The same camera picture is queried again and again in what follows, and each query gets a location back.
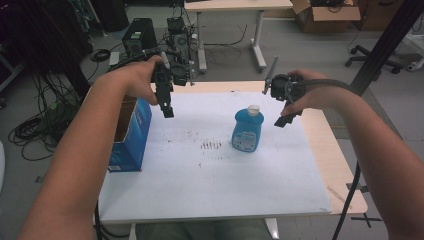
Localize wooden table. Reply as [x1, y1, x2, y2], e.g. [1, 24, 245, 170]
[84, 80, 369, 240]

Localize person's right hand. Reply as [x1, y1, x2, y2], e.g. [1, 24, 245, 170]
[280, 68, 342, 117]

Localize grey power supply unit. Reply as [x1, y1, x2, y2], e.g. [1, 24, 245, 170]
[109, 50, 122, 67]

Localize person's left hand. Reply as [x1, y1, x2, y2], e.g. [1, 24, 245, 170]
[109, 54, 165, 107]

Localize white-legged table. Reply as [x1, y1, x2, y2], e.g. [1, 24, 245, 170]
[183, 0, 294, 74]

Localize tangle of black cables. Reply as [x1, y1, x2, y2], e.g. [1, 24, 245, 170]
[7, 71, 86, 162]

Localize white device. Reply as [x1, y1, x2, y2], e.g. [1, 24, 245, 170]
[403, 32, 424, 73]

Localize open computer case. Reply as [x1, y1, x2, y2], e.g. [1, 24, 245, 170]
[165, 15, 194, 66]

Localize blue detergent bottle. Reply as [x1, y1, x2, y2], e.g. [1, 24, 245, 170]
[231, 104, 265, 154]

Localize black floor cable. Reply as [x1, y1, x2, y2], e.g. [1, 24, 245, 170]
[202, 23, 250, 67]

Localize black computer tower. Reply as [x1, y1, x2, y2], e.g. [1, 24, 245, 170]
[121, 17, 160, 58]

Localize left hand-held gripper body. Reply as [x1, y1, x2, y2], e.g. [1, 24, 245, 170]
[153, 59, 196, 103]

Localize small black cable coil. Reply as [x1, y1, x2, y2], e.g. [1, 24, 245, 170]
[89, 48, 112, 63]

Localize black metal post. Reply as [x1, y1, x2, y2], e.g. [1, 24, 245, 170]
[349, 0, 424, 98]

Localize right hand-held gripper cable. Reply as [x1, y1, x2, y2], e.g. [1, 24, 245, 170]
[284, 78, 364, 240]

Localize white board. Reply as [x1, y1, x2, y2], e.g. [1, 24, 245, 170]
[97, 91, 333, 224]

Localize grey floor mat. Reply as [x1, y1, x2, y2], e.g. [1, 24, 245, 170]
[322, 87, 404, 140]

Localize black office chair base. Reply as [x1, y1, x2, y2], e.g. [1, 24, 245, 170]
[344, 44, 405, 76]

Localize blue cardboard box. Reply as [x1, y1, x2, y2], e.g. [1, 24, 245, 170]
[107, 95, 153, 173]

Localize left hand-held gripper cable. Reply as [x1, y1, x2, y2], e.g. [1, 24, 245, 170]
[108, 47, 162, 73]

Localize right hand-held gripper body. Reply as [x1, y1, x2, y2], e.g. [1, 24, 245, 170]
[262, 55, 306, 103]

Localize black curtain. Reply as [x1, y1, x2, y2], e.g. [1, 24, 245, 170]
[0, 0, 96, 99]

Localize hand-held gripper cable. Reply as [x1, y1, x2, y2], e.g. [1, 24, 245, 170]
[284, 78, 364, 240]
[108, 47, 162, 73]

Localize brown cardboard box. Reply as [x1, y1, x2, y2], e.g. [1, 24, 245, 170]
[290, 0, 362, 34]

